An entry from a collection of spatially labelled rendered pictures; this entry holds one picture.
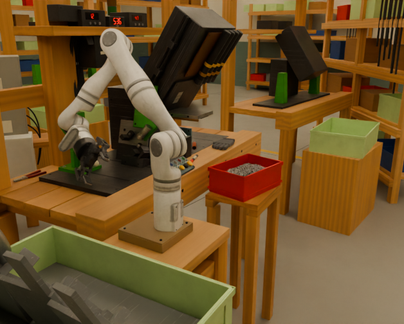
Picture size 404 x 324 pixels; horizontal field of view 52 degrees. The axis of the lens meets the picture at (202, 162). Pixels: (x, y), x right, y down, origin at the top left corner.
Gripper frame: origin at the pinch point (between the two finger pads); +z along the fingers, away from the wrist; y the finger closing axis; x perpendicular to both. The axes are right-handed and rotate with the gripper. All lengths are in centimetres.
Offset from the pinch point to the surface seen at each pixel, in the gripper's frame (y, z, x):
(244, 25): -188, -869, -654
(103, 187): 21.0, -34.3, -28.4
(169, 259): 9.0, 21.9, -25.5
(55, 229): 20.6, 4.5, 2.8
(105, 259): 14.4, 21.7, -5.0
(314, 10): -289, -656, -634
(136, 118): -3, -69, -44
